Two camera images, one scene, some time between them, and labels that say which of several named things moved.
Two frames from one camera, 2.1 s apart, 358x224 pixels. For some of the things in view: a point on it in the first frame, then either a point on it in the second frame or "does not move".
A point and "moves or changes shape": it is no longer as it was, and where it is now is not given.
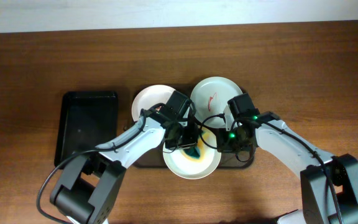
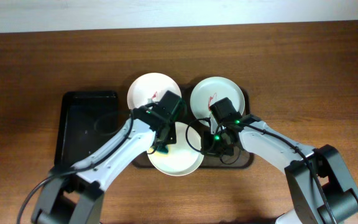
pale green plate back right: (210, 96) does not move
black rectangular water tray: (86, 120) does not move
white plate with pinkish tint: (150, 97) moves or changes shape
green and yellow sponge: (197, 152) → (165, 152)
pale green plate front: (186, 167) moves or changes shape
